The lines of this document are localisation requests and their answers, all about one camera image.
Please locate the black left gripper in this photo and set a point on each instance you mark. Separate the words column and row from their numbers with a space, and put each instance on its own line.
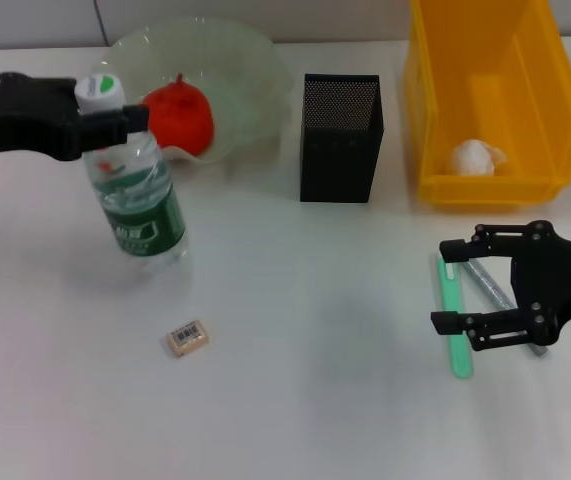
column 0, row 120

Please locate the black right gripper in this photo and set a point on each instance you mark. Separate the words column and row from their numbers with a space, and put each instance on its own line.
column 560, row 280

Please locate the grey glitter marker pen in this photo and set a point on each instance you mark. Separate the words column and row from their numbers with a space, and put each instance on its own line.
column 490, row 285

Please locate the green pen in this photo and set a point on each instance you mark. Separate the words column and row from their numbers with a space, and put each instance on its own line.
column 460, row 360

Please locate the red-orange fruit with stem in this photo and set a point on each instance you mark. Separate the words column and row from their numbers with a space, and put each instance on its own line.
column 185, row 120

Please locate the clear water bottle green label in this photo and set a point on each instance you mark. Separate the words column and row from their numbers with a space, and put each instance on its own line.
column 140, row 215

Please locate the white paper ball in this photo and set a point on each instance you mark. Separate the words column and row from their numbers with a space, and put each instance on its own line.
column 472, row 157

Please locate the beige eraser with barcode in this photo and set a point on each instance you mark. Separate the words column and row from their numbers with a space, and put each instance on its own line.
column 188, row 338

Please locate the translucent wavy glass fruit plate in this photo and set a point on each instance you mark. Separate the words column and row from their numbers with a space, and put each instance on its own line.
column 245, row 75

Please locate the black mesh pen holder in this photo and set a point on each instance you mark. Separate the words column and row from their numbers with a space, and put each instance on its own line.
column 337, row 165

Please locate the yellow plastic storage bin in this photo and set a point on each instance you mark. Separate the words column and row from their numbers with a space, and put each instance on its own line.
column 530, row 125

